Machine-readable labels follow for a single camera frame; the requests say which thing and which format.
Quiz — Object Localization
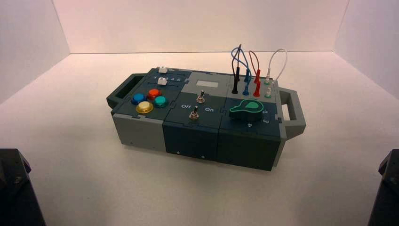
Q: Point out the grey and teal task box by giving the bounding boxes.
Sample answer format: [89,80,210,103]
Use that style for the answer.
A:
[106,66,307,172]

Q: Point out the teal push button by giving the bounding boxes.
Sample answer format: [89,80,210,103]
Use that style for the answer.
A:
[153,96,169,109]

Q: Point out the green rotary selector knob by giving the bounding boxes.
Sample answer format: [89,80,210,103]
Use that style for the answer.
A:
[229,99,264,122]

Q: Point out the yellow push button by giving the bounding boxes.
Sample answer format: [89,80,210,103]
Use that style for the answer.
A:
[136,101,154,114]

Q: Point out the black jumper cable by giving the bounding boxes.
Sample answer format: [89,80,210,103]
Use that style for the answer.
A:
[231,43,242,95]

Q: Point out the blue jumper cable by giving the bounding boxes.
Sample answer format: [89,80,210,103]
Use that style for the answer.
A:
[231,47,253,96]

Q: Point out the red jumper cable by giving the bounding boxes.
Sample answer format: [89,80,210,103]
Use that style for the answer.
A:
[248,50,262,97]

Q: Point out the white jumper cable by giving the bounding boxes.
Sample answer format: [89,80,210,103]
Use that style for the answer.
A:
[264,48,288,99]

